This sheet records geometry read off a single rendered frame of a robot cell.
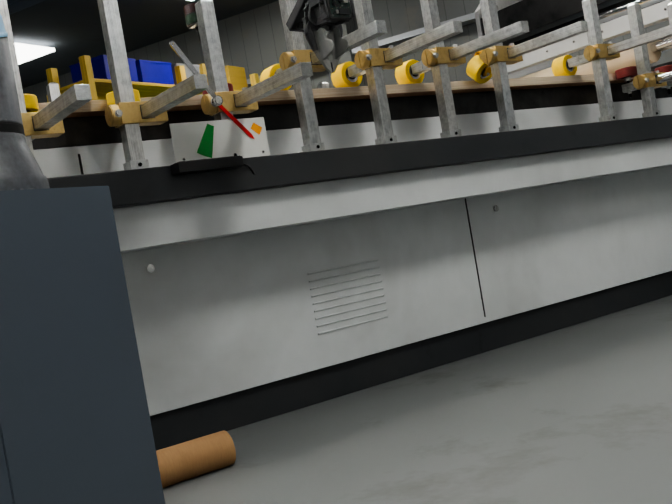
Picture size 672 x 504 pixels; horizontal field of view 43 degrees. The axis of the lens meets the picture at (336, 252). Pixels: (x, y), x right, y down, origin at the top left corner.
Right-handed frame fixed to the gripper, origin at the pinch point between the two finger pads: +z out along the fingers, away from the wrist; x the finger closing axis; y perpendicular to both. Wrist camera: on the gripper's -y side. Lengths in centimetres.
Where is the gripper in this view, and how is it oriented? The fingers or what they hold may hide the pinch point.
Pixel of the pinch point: (329, 67)
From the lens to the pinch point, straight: 185.8
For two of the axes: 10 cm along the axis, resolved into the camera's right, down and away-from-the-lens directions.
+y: 5.6, -0.8, -8.2
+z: 1.7, 9.9, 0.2
